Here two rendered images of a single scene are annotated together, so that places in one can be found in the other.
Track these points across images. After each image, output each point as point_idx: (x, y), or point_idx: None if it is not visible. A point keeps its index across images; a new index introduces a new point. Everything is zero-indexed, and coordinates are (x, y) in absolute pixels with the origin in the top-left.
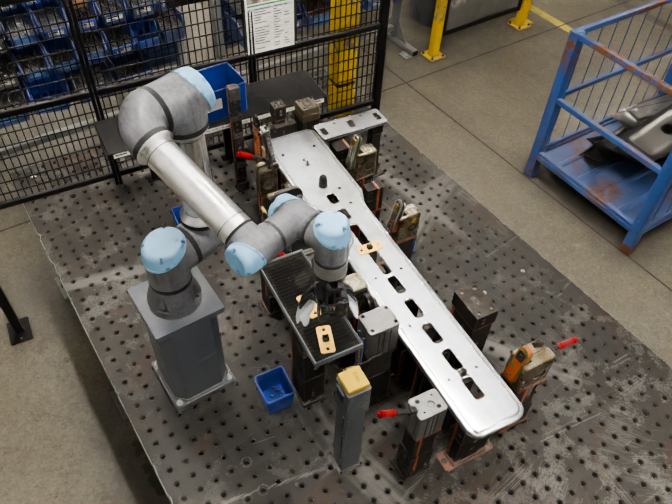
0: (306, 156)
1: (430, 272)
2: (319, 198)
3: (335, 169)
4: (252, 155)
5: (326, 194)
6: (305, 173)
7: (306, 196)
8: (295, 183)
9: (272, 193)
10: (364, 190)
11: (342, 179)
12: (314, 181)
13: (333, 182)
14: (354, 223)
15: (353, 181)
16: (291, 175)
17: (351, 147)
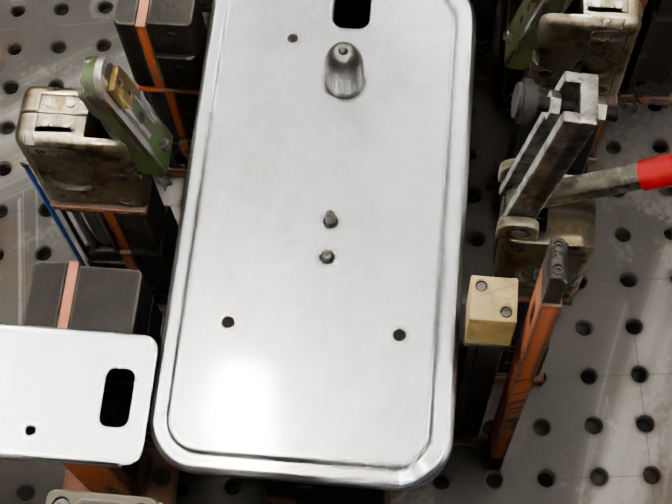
0: (304, 272)
1: None
2: (401, 24)
3: (239, 137)
4: (634, 170)
5: (363, 30)
6: (372, 176)
7: (443, 57)
8: (445, 142)
9: (617, 12)
10: (195, 20)
11: (251, 72)
12: (364, 115)
13: (295, 74)
14: None
15: (215, 47)
16: (435, 193)
17: (131, 113)
